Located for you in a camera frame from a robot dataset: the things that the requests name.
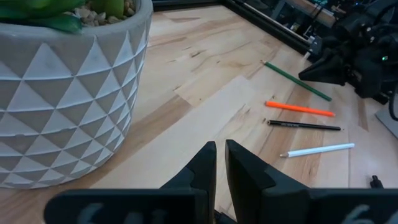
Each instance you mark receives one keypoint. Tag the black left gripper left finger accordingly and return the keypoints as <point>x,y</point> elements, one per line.
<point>186,202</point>

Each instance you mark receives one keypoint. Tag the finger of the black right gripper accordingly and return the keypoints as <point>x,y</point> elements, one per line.
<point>321,62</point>
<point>335,76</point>

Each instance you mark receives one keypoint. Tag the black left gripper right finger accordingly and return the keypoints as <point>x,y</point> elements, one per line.
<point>264,199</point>

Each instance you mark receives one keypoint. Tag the green pencil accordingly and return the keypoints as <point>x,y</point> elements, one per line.
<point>295,80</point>

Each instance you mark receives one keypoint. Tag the orange pencil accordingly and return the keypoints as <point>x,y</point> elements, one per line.
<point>298,108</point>

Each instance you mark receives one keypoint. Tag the black pencil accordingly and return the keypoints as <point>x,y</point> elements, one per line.
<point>301,125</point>

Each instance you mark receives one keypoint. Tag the white pencil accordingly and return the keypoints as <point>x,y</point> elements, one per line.
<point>317,150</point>

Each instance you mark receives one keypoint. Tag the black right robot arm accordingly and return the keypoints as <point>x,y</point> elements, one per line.
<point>385,18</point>

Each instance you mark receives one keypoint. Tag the small black table fixture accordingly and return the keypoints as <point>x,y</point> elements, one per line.
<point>376,183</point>

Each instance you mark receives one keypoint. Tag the grey white triangle-pattern pot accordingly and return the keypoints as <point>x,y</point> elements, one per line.
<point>62,109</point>

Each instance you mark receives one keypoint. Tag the green succulent plant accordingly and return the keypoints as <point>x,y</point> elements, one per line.
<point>56,23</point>

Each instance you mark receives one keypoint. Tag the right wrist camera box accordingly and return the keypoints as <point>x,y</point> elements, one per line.
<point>351,28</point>

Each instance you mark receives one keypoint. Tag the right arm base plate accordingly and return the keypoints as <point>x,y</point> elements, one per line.
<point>388,121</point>

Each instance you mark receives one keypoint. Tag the black metal table frame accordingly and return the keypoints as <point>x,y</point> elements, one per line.
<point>267,26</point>

